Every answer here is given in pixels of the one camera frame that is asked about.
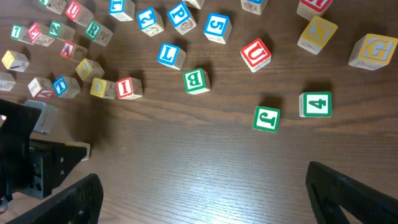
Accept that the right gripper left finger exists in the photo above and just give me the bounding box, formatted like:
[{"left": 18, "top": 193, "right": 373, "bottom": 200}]
[{"left": 7, "top": 174, "right": 104, "bottom": 224}]

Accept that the red U block right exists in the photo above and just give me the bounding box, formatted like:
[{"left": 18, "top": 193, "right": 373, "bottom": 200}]
[{"left": 240, "top": 38, "right": 272, "bottom": 73}]

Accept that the yellow block left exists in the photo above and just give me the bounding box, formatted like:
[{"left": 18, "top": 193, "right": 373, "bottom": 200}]
[{"left": 1, "top": 50, "right": 29, "bottom": 72}]

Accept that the red E block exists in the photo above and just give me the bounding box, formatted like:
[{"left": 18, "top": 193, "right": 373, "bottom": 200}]
[{"left": 28, "top": 22, "right": 55, "bottom": 47}]

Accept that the green R block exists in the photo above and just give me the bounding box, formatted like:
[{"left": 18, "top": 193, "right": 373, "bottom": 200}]
[{"left": 85, "top": 20, "right": 113, "bottom": 46}]

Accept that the red I block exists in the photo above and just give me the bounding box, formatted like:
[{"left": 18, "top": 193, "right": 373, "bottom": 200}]
[{"left": 116, "top": 77, "right": 144, "bottom": 100}]

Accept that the blue 2 block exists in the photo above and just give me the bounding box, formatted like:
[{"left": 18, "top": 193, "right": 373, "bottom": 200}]
[{"left": 137, "top": 7, "right": 164, "bottom": 37}]

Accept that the yellow S block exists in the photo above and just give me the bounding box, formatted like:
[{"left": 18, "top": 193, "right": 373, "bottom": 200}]
[{"left": 76, "top": 58, "right": 104, "bottom": 82}]

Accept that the yellow O block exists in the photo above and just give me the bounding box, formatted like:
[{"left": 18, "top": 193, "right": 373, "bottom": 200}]
[{"left": 90, "top": 78, "right": 116, "bottom": 100}]

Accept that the yellow K block right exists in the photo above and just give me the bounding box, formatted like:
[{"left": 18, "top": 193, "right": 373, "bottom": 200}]
[{"left": 297, "top": 16, "right": 338, "bottom": 55}]

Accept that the green B block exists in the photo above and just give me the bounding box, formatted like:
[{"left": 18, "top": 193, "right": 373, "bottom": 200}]
[{"left": 183, "top": 68, "right": 211, "bottom": 95}]

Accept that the yellow G block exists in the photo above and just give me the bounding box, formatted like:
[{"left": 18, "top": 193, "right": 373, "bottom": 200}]
[{"left": 348, "top": 34, "right": 397, "bottom": 71}]

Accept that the blue l block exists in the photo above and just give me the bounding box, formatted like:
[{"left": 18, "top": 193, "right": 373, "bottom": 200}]
[
  {"left": 109, "top": 0, "right": 135, "bottom": 22},
  {"left": 157, "top": 42, "right": 186, "bottom": 70}
]

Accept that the green 4 block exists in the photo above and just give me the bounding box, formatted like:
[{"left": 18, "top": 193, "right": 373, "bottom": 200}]
[{"left": 299, "top": 91, "right": 332, "bottom": 118}]

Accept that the blue T block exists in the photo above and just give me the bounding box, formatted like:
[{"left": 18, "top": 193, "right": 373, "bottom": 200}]
[{"left": 52, "top": 76, "right": 81, "bottom": 98}]

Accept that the red M block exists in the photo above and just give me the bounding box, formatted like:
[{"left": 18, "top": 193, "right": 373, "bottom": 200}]
[{"left": 297, "top": 0, "right": 333, "bottom": 21}]

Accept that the blue L block top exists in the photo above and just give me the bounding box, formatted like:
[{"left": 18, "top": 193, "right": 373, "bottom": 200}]
[{"left": 109, "top": 0, "right": 135, "bottom": 22}]

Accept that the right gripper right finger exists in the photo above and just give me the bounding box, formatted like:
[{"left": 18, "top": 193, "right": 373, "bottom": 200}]
[{"left": 305, "top": 161, "right": 397, "bottom": 223}]

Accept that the green J block top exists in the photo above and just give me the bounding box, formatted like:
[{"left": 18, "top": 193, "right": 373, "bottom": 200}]
[{"left": 39, "top": 0, "right": 67, "bottom": 15}]

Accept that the green J block lower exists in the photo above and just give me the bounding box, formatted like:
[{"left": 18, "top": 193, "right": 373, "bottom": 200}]
[{"left": 252, "top": 106, "right": 280, "bottom": 133}]

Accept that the red U block left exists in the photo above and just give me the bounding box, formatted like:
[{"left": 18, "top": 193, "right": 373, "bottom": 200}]
[{"left": 66, "top": 1, "right": 94, "bottom": 27}]

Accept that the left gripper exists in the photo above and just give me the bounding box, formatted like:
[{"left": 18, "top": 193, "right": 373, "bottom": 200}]
[{"left": 1, "top": 100, "right": 87, "bottom": 199}]

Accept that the blue L block lower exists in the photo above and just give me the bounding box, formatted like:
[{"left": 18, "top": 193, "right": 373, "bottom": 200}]
[{"left": 157, "top": 42, "right": 186, "bottom": 70}]

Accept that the green 7 block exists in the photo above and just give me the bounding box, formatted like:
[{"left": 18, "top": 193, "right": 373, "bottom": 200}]
[{"left": 10, "top": 24, "right": 34, "bottom": 45}]

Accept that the green j block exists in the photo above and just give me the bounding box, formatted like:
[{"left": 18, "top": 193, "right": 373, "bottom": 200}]
[
  {"left": 252, "top": 106, "right": 280, "bottom": 133},
  {"left": 39, "top": 0, "right": 67, "bottom": 15}
]

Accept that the red-sided wooden block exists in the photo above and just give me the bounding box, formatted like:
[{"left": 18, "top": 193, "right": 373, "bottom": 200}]
[{"left": 28, "top": 77, "right": 55, "bottom": 99}]

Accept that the blue 5 block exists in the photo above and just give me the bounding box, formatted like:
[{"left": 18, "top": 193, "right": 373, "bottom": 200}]
[{"left": 203, "top": 12, "right": 232, "bottom": 44}]

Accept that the blue P block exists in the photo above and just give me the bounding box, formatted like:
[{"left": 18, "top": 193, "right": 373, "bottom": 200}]
[{"left": 167, "top": 2, "right": 197, "bottom": 35}]

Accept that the green Z block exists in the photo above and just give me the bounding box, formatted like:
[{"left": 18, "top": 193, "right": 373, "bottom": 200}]
[{"left": 48, "top": 20, "right": 76, "bottom": 42}]

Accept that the plain wooden picture block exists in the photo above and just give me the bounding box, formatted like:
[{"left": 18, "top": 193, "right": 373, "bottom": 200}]
[{"left": 0, "top": 72, "right": 16, "bottom": 91}]

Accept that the red A block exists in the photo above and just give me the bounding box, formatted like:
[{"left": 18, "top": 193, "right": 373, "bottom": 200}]
[{"left": 60, "top": 41, "right": 88, "bottom": 62}]

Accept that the red u block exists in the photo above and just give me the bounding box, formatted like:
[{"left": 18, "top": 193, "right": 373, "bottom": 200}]
[
  {"left": 240, "top": 38, "right": 272, "bottom": 73},
  {"left": 66, "top": 1, "right": 94, "bottom": 27}
]

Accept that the blue D block right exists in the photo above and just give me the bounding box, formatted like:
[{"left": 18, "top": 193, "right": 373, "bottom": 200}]
[{"left": 241, "top": 0, "right": 268, "bottom": 16}]

